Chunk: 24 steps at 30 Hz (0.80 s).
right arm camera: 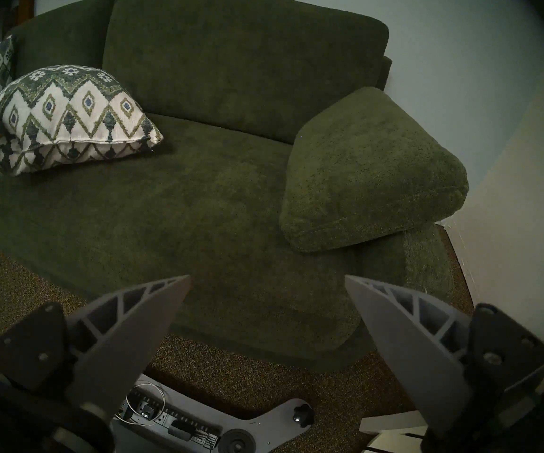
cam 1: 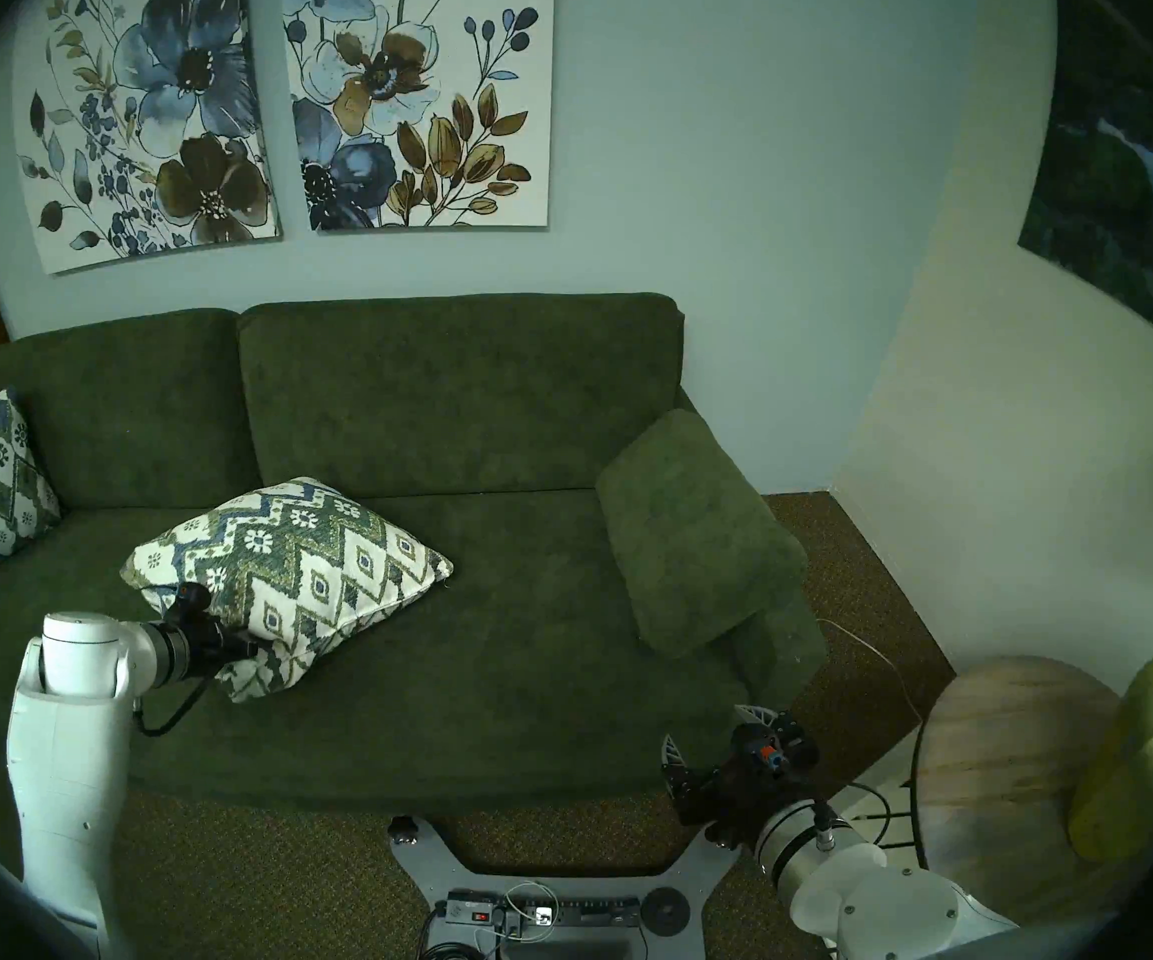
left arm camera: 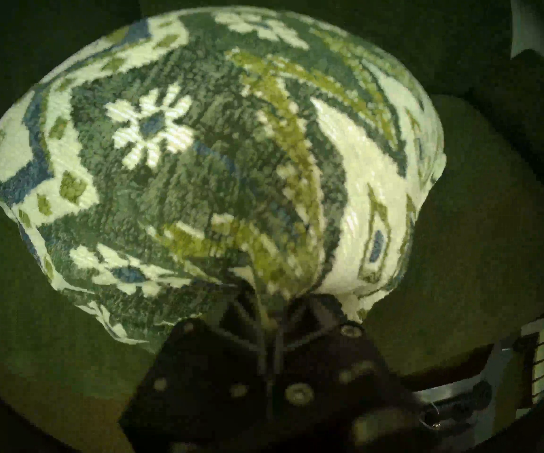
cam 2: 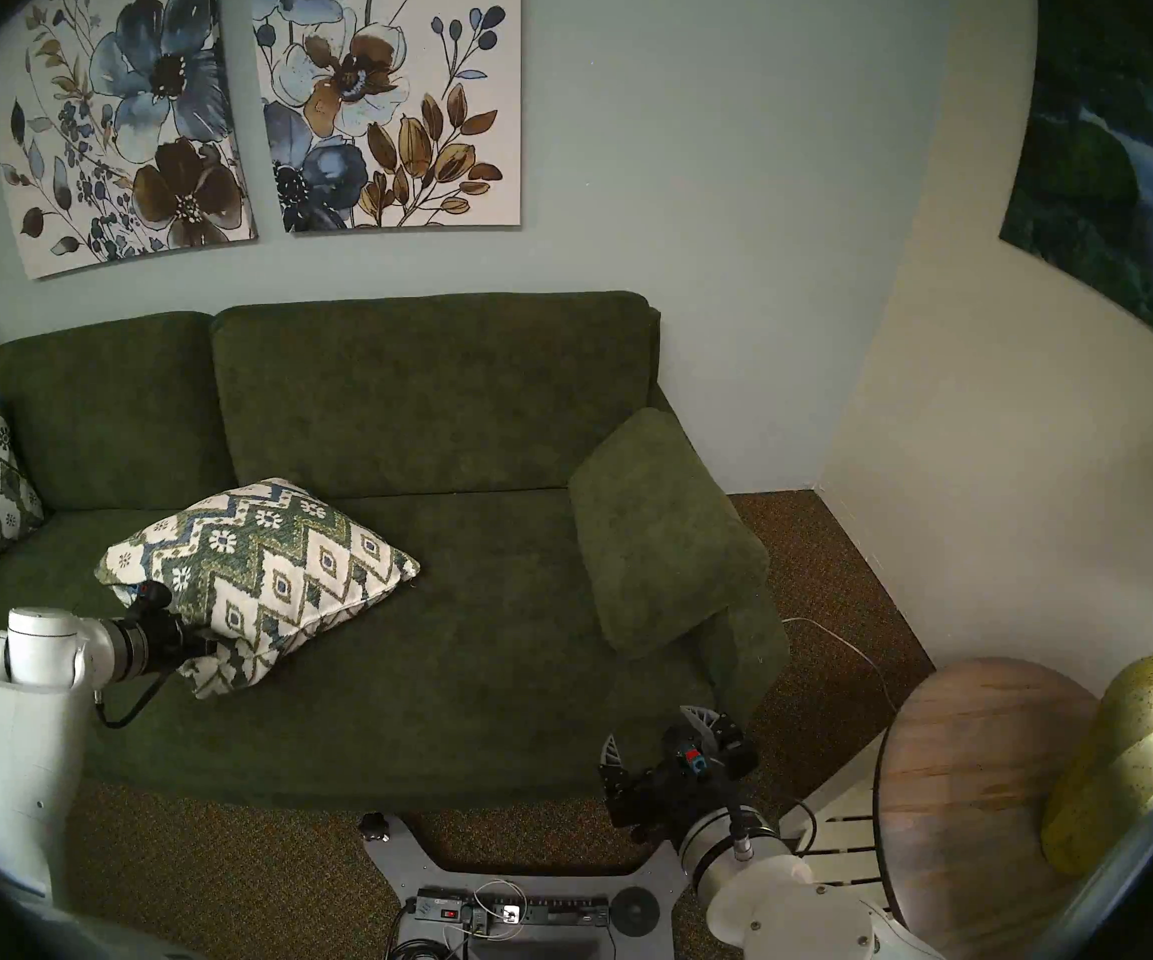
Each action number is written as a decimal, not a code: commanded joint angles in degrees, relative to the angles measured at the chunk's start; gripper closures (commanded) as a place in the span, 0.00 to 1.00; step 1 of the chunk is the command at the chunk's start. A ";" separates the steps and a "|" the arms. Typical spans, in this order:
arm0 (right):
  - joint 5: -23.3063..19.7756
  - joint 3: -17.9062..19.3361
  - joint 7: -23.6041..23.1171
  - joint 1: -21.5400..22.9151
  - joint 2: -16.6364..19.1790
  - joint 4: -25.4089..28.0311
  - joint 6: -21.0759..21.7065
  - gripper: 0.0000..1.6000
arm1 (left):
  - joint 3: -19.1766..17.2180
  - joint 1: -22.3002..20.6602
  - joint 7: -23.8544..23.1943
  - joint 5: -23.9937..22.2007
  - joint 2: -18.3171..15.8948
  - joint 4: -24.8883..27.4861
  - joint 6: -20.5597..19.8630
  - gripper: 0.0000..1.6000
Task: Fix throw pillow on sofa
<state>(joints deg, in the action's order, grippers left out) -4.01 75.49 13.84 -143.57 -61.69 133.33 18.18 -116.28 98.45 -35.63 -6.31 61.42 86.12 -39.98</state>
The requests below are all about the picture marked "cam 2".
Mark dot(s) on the green fabric sofa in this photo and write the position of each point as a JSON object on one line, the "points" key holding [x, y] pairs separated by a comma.
{"points": [[436, 418]]}

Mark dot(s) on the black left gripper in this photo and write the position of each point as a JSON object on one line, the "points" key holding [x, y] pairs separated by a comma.
{"points": [[172, 638]]}

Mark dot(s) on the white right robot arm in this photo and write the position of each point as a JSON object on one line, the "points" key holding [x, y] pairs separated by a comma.
{"points": [[786, 888]]}

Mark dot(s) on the black round base disc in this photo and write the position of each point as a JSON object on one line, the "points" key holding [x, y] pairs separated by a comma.
{"points": [[634, 911]]}

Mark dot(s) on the yellow green speckled vase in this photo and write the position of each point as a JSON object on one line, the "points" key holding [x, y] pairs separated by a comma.
{"points": [[1126, 758]]}

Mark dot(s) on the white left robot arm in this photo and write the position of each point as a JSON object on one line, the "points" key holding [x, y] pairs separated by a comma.
{"points": [[26, 728]]}

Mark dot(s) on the round wooden side table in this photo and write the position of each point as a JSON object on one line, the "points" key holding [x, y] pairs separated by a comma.
{"points": [[976, 768]]}

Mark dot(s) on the floral canvas with brown leaves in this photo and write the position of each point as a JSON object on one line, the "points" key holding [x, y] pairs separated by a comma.
{"points": [[386, 88]]}

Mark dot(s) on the white slatted table frame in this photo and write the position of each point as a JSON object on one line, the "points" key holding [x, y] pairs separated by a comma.
{"points": [[842, 848]]}

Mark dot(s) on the black power strip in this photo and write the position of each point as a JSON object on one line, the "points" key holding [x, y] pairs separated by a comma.
{"points": [[566, 913]]}

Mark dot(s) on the floral canvas with blue flowers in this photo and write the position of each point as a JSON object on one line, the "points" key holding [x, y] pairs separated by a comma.
{"points": [[156, 88]]}

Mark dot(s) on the waterfall forest wall poster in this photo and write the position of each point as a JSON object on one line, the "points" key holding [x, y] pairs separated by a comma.
{"points": [[1126, 168]]}

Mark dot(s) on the black base knob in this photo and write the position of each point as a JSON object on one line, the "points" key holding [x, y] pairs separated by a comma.
{"points": [[374, 825]]}

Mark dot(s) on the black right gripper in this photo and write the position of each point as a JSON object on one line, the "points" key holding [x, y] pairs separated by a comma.
{"points": [[676, 778]]}

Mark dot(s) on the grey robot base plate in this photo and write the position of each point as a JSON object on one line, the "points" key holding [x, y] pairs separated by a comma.
{"points": [[436, 863]]}

